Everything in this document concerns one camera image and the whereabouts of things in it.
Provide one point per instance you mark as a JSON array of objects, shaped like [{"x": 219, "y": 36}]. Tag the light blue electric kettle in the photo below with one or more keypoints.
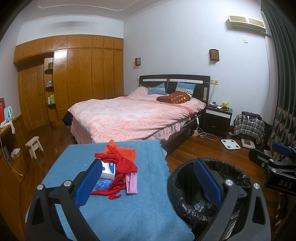
[{"x": 8, "y": 113}]

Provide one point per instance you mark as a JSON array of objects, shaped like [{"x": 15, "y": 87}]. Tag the wall lamp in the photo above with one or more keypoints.
[
  {"x": 214, "y": 55},
  {"x": 137, "y": 61}
]

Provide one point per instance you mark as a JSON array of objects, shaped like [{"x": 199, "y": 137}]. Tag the right blue pillow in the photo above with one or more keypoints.
[{"x": 185, "y": 87}]

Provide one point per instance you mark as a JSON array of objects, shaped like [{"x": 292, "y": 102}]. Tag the white bathroom scale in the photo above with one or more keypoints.
[{"x": 230, "y": 144}]

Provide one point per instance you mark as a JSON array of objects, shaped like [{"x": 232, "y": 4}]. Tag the white wooden stool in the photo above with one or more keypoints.
[{"x": 34, "y": 144}]

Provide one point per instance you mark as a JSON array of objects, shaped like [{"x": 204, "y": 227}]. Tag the pink cloth strip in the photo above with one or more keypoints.
[{"x": 131, "y": 183}]

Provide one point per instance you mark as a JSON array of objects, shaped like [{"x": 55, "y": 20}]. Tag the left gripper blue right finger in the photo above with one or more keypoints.
[{"x": 210, "y": 181}]

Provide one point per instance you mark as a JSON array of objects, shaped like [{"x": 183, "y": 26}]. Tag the wooden side cabinet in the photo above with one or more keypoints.
[{"x": 13, "y": 171}]

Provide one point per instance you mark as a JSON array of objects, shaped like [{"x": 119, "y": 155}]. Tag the black bed headboard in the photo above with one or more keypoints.
[{"x": 201, "y": 90}]

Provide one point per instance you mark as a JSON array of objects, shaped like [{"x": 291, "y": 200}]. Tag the red fabric bow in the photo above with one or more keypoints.
[{"x": 123, "y": 166}]

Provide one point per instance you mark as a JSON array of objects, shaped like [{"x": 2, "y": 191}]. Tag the left blue pillow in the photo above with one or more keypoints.
[{"x": 159, "y": 89}]

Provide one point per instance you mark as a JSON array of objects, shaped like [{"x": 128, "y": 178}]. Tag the right wall lamp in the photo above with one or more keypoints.
[{"x": 214, "y": 55}]

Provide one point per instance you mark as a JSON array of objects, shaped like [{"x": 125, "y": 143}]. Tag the wooden wardrobe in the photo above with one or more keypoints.
[{"x": 56, "y": 72}]

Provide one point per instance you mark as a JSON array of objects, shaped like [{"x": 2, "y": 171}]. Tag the white blue alcohol pad box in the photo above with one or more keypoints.
[{"x": 108, "y": 170}]

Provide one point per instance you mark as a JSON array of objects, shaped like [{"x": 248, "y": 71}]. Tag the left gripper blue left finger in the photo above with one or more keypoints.
[{"x": 85, "y": 182}]

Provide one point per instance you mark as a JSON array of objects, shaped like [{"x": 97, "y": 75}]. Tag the orange foam net sleeve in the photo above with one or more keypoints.
[{"x": 128, "y": 153}]

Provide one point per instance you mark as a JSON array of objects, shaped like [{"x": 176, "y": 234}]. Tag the blue table cloth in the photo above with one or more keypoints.
[{"x": 147, "y": 215}]

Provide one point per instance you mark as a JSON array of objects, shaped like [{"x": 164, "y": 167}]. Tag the blue plastic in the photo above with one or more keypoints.
[{"x": 102, "y": 184}]

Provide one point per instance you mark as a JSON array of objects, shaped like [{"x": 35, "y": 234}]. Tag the black white nightstand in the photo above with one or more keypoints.
[{"x": 217, "y": 121}]

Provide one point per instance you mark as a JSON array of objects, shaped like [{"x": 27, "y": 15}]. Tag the yellow plush toy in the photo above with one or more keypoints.
[{"x": 225, "y": 105}]

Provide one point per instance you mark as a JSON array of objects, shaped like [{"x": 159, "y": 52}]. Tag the wall air conditioner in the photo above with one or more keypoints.
[{"x": 248, "y": 24}]

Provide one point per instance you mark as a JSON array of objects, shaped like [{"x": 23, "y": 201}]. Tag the black garment on bed end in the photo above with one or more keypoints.
[{"x": 67, "y": 119}]

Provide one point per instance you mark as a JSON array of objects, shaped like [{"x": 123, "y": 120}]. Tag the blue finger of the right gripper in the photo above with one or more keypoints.
[{"x": 282, "y": 149}]

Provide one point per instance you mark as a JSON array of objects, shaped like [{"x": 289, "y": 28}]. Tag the plaid clothes pile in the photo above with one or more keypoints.
[{"x": 250, "y": 125}]

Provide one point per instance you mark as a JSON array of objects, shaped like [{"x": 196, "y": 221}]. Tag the blue pillow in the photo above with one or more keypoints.
[
  {"x": 159, "y": 89},
  {"x": 185, "y": 87}
]

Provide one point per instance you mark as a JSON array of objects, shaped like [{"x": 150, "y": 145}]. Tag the dark patterned curtain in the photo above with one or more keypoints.
[{"x": 283, "y": 33}]

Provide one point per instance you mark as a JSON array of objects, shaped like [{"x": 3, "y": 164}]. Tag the left wall lamp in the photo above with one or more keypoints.
[{"x": 137, "y": 61}]

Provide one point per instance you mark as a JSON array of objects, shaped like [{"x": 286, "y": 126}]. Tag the red picture box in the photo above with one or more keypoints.
[{"x": 2, "y": 107}]

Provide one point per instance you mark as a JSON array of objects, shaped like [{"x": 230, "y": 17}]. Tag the pink quilt bed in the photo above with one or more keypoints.
[{"x": 138, "y": 116}]

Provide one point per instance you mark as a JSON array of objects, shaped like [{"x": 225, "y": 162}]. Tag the brown dotted pillow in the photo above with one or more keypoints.
[{"x": 176, "y": 97}]

